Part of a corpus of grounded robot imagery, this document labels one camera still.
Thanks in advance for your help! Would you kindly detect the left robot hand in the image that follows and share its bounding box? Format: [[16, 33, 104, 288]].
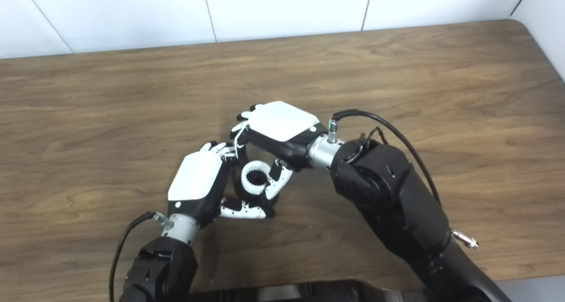
[[168, 141, 276, 228]]

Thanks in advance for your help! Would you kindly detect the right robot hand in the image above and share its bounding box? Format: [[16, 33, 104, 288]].
[[230, 101, 328, 201]]

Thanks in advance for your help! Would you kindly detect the white ring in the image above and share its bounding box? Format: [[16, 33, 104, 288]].
[[241, 160, 271, 194]]

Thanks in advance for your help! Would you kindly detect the round black part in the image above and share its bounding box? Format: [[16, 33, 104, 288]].
[[234, 161, 279, 205]]

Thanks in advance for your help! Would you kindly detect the black robot torso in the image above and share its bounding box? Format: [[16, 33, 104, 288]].
[[188, 279, 424, 302]]

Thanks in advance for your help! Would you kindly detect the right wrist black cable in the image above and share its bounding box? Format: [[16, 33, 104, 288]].
[[328, 109, 479, 249]]

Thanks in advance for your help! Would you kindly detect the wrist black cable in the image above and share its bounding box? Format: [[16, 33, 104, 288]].
[[109, 211, 174, 302], [328, 109, 479, 249]]

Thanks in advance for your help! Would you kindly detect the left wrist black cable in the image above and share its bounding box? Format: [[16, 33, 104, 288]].
[[109, 211, 174, 302]]

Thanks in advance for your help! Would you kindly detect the thin wire on right arm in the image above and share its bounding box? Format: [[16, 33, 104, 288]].
[[358, 126, 389, 146]]

